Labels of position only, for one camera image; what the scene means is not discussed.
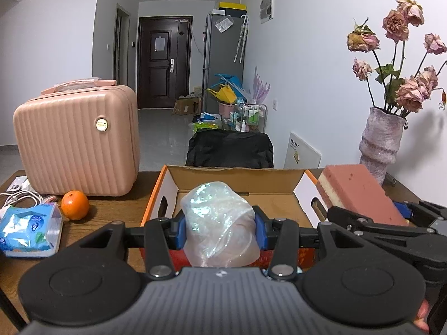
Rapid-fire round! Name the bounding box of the white board against wall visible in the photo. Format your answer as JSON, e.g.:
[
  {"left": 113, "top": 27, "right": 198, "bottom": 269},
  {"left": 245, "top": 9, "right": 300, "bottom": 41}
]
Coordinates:
[{"left": 284, "top": 131, "right": 322, "bottom": 169}]

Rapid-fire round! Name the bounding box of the grey refrigerator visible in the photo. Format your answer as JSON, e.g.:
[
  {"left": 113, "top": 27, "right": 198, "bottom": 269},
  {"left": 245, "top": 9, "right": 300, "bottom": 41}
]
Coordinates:
[{"left": 202, "top": 8, "right": 249, "bottom": 113}]

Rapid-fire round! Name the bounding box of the purple feather decoration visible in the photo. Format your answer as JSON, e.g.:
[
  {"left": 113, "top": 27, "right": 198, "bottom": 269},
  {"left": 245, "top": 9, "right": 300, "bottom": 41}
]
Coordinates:
[{"left": 253, "top": 67, "right": 271, "bottom": 104}]

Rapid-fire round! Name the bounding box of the purple textured vase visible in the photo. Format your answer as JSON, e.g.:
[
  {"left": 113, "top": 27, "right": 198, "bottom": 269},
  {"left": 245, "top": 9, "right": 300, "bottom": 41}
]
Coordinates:
[{"left": 359, "top": 107, "right": 407, "bottom": 185}]

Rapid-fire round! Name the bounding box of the pink layered sponge block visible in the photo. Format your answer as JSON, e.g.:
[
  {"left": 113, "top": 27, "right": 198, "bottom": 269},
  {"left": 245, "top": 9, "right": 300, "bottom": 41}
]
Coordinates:
[{"left": 316, "top": 164, "right": 408, "bottom": 226}]

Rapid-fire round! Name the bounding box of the yellow box on fridge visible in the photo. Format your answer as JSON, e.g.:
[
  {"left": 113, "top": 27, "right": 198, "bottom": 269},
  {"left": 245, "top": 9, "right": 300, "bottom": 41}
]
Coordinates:
[{"left": 218, "top": 2, "right": 247, "bottom": 11}]

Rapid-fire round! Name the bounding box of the red orange cardboard box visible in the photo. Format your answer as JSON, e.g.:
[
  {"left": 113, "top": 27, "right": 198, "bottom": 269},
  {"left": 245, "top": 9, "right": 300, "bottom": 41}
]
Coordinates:
[{"left": 140, "top": 164, "right": 333, "bottom": 269}]

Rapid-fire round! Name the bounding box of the white charging cable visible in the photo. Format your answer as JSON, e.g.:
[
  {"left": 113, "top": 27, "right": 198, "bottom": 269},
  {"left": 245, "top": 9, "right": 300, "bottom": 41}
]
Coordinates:
[{"left": 0, "top": 189, "right": 45, "bottom": 219}]

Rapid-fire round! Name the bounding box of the dried pink rose bouquet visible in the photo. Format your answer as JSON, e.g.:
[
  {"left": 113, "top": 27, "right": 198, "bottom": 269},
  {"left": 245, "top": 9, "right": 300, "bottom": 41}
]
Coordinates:
[{"left": 346, "top": 0, "right": 446, "bottom": 119}]

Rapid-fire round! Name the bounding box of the blue tissue pack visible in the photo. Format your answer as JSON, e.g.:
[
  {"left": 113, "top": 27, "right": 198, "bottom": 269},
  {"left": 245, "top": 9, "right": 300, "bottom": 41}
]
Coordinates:
[{"left": 0, "top": 203, "right": 63, "bottom": 258}]

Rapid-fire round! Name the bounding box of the metal trolley with bottles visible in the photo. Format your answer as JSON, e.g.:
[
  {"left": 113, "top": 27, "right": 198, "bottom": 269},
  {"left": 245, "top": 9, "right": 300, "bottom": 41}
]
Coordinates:
[{"left": 228, "top": 104, "right": 267, "bottom": 133}]

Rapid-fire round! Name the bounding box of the yellow blue bags pile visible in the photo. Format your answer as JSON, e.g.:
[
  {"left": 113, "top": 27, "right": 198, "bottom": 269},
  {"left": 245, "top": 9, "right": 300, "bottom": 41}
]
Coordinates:
[{"left": 206, "top": 73, "right": 249, "bottom": 104}]

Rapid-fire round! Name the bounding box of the cardboard box on floor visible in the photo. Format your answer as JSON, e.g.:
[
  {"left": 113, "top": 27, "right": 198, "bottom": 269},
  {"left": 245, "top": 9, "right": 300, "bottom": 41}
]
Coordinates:
[{"left": 173, "top": 98, "right": 201, "bottom": 116}]

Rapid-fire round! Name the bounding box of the iridescent plastic bag bundle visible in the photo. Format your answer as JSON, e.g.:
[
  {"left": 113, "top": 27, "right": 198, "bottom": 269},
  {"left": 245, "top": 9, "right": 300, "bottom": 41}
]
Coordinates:
[{"left": 180, "top": 181, "right": 261, "bottom": 268}]

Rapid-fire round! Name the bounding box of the pink ribbed vanity suitcase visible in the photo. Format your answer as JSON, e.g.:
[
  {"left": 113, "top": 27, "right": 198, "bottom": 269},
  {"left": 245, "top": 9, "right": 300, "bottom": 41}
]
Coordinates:
[{"left": 13, "top": 79, "right": 140, "bottom": 197}]

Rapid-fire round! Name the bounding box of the wall electrical panel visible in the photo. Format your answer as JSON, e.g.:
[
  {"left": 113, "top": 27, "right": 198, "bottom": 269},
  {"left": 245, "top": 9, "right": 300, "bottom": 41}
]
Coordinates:
[{"left": 259, "top": 0, "right": 274, "bottom": 23}]

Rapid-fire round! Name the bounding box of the orange tangerine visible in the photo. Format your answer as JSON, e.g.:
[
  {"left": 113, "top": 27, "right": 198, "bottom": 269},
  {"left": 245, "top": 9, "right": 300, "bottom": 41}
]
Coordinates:
[{"left": 61, "top": 191, "right": 89, "bottom": 221}]

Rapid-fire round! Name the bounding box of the dark brown entrance door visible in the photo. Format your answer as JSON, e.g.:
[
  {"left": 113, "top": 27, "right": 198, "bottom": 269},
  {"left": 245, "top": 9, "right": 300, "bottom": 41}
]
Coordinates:
[{"left": 136, "top": 16, "right": 192, "bottom": 109}]

